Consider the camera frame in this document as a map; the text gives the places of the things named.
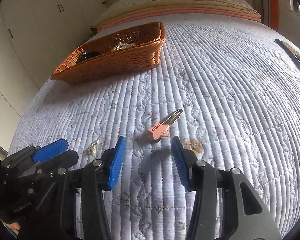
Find black watch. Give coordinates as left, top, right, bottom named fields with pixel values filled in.
left=76, top=51, right=101, bottom=64

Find dark object on nightstand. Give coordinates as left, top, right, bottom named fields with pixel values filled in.
left=89, top=26, right=98, bottom=34

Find window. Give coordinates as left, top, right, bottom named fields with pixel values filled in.
left=290, top=0, right=300, bottom=15

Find person's left hand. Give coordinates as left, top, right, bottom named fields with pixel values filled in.
left=4, top=222, right=20, bottom=235

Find small gold earring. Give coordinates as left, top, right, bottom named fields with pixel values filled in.
left=87, top=139, right=100, bottom=155

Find cream spiral hair tie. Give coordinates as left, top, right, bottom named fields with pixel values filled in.
left=111, top=42, right=137, bottom=53

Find white quilted bedspread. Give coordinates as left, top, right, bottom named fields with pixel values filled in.
left=9, top=14, right=300, bottom=239

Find grey and orange curtain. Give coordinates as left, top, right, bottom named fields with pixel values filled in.
left=255, top=0, right=280, bottom=31

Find folded yellow pink blankets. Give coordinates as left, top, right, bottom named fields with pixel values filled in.
left=93, top=0, right=261, bottom=31

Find white built-in wardrobe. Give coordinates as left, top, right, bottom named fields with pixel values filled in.
left=0, top=0, right=105, bottom=150

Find orange wicker basket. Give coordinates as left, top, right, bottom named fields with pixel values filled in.
left=50, top=22, right=166, bottom=85

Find pink-headed key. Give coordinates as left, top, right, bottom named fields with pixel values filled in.
left=148, top=109, right=184, bottom=141

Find black flat comb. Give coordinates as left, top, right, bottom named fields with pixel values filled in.
left=275, top=38, right=300, bottom=70

